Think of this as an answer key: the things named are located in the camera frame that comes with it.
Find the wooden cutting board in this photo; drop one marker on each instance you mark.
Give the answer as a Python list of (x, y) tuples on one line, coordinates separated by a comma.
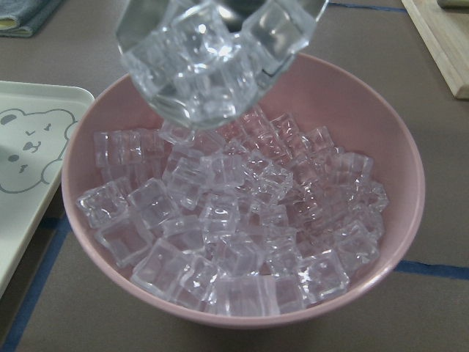
[(445, 34)]

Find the cream bear tray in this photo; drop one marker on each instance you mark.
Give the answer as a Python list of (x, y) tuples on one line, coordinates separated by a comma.
[(37, 122)]

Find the grey folded cloth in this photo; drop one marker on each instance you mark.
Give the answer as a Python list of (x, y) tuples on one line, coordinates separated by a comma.
[(24, 19)]

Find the stainless steel scoop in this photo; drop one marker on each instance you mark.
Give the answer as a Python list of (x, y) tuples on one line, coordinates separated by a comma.
[(146, 33)]

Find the pink plastic bowl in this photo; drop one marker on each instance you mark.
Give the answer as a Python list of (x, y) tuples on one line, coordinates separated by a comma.
[(317, 93)]

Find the clear ice cubes pile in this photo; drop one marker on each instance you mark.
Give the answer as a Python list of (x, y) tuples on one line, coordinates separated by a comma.
[(253, 219)]

